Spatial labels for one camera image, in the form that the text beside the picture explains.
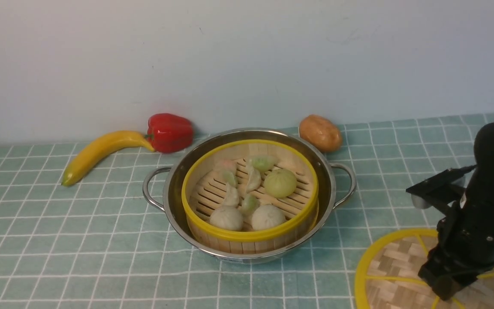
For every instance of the brown potato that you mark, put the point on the brown potato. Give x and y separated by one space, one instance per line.
321 133

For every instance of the white round bun left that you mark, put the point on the white round bun left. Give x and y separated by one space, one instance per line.
227 218

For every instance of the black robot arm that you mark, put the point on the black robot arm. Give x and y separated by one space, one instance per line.
483 153

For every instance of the bamboo steamer basket yellow rim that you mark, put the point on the bamboo steamer basket yellow rim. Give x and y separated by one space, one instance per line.
205 189

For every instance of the white round bun right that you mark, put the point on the white round bun right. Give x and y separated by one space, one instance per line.
266 217

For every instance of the stainless steel pot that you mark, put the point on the stainless steel pot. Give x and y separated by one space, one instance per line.
162 188

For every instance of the red bell pepper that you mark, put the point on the red bell pepper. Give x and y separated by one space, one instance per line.
169 133

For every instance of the pale green round bun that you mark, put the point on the pale green round bun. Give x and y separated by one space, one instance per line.
280 183

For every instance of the green dumpling lower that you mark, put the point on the green dumpling lower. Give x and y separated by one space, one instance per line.
249 204

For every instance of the green dumpling top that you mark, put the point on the green dumpling top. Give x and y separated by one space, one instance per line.
262 162

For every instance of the pink dumpling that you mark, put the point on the pink dumpling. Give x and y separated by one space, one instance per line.
226 166

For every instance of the pale dumpling centre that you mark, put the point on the pale dumpling centre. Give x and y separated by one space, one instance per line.
254 179

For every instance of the white round bun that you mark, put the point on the white round bun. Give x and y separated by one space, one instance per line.
266 217
227 218

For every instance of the woven bamboo steamer lid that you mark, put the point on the woven bamboo steamer lid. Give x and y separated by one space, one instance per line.
387 276

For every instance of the green checkered tablecloth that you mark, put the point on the green checkered tablecloth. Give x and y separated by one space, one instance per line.
99 245

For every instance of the green dumpling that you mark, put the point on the green dumpling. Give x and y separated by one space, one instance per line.
262 162
249 204

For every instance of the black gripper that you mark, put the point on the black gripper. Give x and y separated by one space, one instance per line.
465 247

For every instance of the yellow banana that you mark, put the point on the yellow banana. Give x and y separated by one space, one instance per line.
99 149

